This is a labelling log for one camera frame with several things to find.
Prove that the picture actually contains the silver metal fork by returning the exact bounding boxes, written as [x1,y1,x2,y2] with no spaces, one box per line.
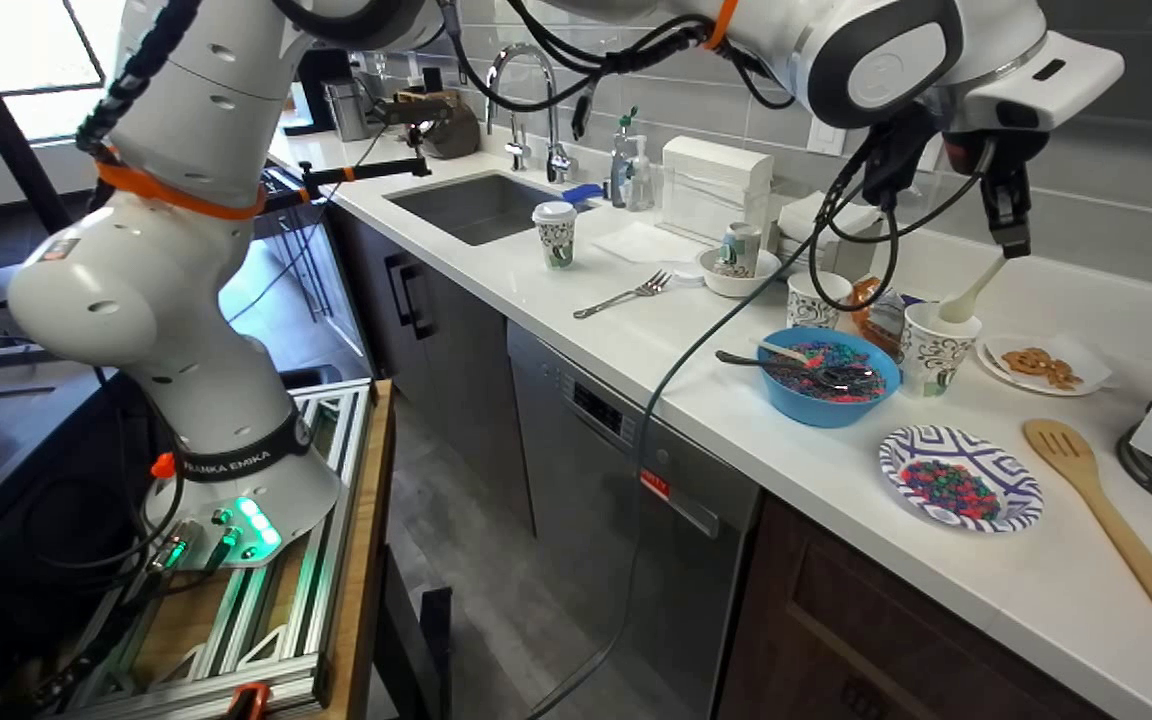
[568,266,674,324]

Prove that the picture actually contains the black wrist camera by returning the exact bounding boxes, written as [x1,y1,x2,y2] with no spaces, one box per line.
[860,98,945,215]

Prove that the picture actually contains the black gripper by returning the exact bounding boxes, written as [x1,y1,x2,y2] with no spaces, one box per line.
[938,120,1045,261]

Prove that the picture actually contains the aluminium profile frame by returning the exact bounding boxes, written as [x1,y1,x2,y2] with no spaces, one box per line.
[67,374,373,720]

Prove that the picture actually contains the black spoon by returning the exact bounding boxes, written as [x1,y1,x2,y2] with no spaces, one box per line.
[710,342,870,394]

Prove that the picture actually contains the clear soap bottle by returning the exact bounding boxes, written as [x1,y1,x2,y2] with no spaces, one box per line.
[603,108,647,212]

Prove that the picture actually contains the wooden spatula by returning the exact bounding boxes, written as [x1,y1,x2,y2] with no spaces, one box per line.
[1014,414,1152,662]

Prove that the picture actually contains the black power cable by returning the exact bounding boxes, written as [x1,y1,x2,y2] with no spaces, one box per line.
[518,124,899,720]

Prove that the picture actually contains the black corrugated cable conduit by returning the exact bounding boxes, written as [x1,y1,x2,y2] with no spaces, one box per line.
[73,0,201,154]

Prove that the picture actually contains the wooden table board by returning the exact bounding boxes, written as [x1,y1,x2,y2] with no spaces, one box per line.
[316,374,401,720]

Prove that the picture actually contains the black cabinet handle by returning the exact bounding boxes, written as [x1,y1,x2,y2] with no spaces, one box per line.
[382,251,436,342]

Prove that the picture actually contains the white bowl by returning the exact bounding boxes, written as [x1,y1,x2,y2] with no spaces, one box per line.
[694,241,787,300]

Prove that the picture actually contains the grey base cabinet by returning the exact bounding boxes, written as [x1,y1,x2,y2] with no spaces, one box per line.
[331,212,531,534]

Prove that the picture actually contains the red berry food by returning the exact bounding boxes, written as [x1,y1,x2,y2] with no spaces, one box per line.
[897,455,1007,527]

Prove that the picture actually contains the white wall outlet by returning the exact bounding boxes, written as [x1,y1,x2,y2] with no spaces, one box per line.
[802,115,849,160]

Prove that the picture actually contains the dark wood cabinet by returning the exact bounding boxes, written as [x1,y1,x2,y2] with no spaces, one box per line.
[710,490,1112,720]

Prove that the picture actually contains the white snack plate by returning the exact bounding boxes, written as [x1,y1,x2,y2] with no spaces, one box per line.
[971,326,1116,401]

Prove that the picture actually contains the blue bowl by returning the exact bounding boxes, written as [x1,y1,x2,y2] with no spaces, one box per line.
[752,324,906,432]

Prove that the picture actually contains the lidded patterned paper cup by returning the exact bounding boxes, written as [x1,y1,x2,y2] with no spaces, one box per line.
[528,197,583,271]

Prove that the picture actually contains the patterned paper plate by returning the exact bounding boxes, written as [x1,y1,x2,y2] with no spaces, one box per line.
[870,419,1046,538]

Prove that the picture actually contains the brown bag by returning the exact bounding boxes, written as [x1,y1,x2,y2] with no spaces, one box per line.
[388,83,489,160]

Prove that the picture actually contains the bright window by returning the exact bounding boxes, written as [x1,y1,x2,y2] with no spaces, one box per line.
[0,0,132,154]

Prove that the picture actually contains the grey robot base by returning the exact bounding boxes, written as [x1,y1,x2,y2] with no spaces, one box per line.
[149,453,344,581]

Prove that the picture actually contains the steel kitchen sink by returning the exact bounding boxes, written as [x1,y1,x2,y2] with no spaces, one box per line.
[382,171,568,251]

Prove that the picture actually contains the brown pretzel snacks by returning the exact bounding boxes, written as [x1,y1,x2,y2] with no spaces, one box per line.
[999,342,1086,392]

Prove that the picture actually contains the folded paper towel stack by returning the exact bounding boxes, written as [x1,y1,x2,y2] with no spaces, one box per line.
[661,130,777,248]

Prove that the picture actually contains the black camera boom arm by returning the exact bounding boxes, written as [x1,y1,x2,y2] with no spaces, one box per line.
[261,115,436,193]

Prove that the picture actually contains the stainless steel dishwasher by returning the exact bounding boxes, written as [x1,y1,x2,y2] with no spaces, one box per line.
[503,315,764,720]

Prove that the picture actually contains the open patterned paper cup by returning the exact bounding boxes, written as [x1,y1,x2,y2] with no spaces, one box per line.
[897,300,988,401]
[717,221,767,279]
[784,266,860,336]

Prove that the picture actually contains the flat white paper napkin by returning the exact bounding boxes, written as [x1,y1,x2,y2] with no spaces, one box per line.
[586,215,706,271]

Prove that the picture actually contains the white plastic spoon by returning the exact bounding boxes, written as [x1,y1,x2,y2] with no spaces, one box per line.
[937,248,1010,326]

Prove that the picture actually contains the chrome faucet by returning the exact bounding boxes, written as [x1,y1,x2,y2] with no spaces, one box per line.
[480,41,580,186]

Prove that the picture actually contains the orange snack packet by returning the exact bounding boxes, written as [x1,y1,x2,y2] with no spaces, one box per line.
[844,271,918,350]

